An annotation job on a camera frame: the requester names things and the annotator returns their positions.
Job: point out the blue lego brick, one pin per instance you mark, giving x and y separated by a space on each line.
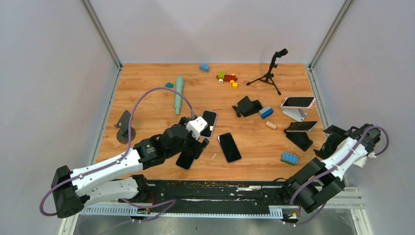
289 158

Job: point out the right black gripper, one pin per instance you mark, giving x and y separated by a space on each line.
326 150

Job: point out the teal toy microphone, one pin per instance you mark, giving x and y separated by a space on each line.
179 85

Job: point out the black mini tripod stand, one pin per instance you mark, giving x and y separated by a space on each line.
268 77

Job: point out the blue and grey eraser block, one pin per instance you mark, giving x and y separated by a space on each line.
266 112

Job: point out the white phone stand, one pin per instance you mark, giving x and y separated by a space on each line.
297 114

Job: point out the blue triangular block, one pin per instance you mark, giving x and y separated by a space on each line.
204 67

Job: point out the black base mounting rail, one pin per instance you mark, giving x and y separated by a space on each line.
206 199

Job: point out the phone with white edge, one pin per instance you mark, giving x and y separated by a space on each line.
304 126

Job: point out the small wooden cylinder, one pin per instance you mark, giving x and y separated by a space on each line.
271 125

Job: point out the colourful toy brick car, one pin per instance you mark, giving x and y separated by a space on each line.
222 77

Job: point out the left round grey phone stand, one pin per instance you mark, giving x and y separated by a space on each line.
122 126

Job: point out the phone with lavender case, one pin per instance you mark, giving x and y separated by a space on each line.
210 117

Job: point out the phone with pink case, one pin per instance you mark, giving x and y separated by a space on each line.
298 102

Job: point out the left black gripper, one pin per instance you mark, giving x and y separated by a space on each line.
191 151

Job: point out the black clamp phone holder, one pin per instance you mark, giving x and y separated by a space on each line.
245 107

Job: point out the phone with pink-edged black case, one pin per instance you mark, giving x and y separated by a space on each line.
229 148

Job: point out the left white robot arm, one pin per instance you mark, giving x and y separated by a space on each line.
118 177

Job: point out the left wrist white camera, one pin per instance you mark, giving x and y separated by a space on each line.
196 126

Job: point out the dark teal small block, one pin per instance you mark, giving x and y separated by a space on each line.
169 85

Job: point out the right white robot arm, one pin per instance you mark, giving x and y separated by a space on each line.
323 177

